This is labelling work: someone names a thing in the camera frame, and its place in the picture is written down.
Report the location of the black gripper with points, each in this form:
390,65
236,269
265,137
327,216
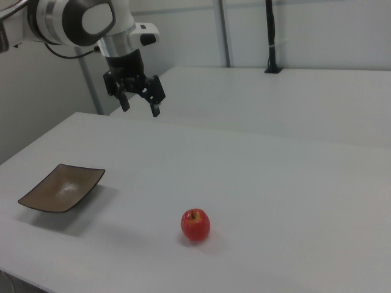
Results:
125,64

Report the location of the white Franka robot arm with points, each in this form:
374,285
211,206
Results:
55,18

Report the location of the red apple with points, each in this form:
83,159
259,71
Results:
195,227

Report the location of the brown square ceramic plate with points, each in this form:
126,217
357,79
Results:
61,189

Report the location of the black pole with base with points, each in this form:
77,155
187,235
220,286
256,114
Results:
272,45

